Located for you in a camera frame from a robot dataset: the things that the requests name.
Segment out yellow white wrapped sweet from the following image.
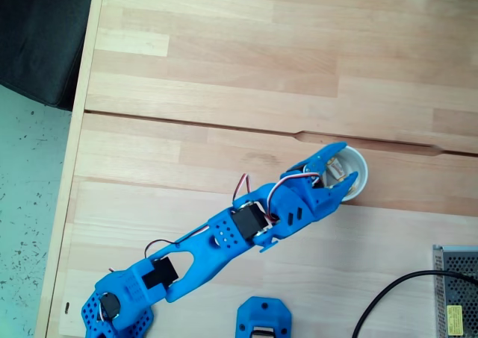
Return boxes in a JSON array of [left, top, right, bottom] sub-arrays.
[[326, 157, 350, 187]]

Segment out white printed mug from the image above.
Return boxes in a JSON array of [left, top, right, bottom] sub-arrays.
[[323, 145, 370, 204]]

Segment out pale wooden base board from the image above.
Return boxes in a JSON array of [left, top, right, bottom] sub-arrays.
[[58, 179, 478, 338]]

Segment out perforated metal power supply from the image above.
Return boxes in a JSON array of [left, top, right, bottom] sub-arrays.
[[432, 244, 478, 338]]

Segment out black cushioned seat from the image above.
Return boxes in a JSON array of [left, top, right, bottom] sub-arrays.
[[0, 0, 96, 111]]

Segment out blue post mount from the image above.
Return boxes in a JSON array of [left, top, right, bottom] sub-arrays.
[[237, 296, 293, 338]]

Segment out black power cable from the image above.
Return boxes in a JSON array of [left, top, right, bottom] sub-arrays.
[[353, 270, 478, 338]]

